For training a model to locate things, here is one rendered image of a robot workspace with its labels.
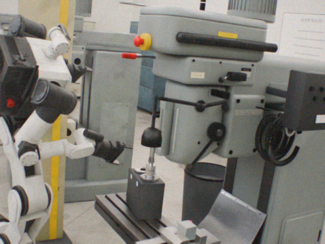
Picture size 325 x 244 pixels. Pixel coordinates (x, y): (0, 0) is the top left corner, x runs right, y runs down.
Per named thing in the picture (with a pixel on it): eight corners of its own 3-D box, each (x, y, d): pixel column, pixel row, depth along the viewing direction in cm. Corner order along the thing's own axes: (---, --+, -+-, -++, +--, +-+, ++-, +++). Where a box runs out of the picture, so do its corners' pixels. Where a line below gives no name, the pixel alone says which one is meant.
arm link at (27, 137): (8, 162, 156) (39, 122, 150) (2, 140, 164) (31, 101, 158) (32, 168, 165) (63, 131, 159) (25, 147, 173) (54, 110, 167)
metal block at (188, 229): (184, 241, 160) (186, 228, 159) (176, 235, 165) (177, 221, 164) (195, 239, 163) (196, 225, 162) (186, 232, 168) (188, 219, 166)
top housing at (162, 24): (165, 54, 132) (171, 4, 129) (130, 47, 154) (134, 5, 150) (267, 62, 157) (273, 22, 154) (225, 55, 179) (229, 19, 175)
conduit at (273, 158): (266, 170, 149) (275, 115, 145) (237, 156, 162) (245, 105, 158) (298, 165, 159) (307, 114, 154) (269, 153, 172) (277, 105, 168)
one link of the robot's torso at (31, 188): (10, 218, 182) (-10, 121, 186) (42, 209, 195) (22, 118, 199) (25, 216, 172) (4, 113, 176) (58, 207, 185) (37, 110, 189)
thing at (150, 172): (143, 175, 197) (144, 164, 196) (153, 174, 199) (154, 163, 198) (146, 178, 193) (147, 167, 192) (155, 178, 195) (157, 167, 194)
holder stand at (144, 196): (137, 220, 193) (141, 181, 188) (125, 201, 213) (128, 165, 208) (161, 218, 197) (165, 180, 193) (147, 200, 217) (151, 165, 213)
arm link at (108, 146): (111, 168, 192) (92, 163, 183) (104, 154, 198) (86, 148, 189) (127, 150, 188) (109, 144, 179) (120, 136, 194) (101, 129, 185)
